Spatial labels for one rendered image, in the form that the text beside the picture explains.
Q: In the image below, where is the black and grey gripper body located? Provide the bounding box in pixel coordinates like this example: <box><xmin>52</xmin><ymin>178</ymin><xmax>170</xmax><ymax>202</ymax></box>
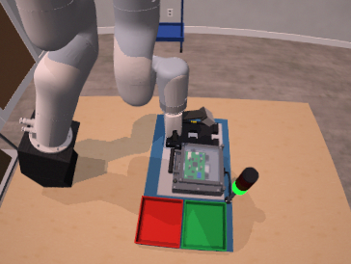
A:
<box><xmin>160</xmin><ymin>107</ymin><xmax>186</xmax><ymax>138</ymax></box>

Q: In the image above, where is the red open bin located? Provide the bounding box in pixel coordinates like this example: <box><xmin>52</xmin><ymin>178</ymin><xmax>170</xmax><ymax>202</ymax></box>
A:
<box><xmin>134</xmin><ymin>196</ymin><xmax>183</xmax><ymax>249</ymax></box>

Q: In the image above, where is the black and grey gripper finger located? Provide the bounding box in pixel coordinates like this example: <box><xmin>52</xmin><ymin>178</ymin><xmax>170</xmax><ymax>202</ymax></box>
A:
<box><xmin>169</xmin><ymin>130</ymin><xmax>178</xmax><ymax>141</ymax></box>

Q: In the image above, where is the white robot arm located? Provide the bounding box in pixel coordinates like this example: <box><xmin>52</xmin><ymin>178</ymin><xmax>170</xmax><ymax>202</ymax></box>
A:
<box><xmin>15</xmin><ymin>0</ymin><xmax>215</xmax><ymax>154</ymax></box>

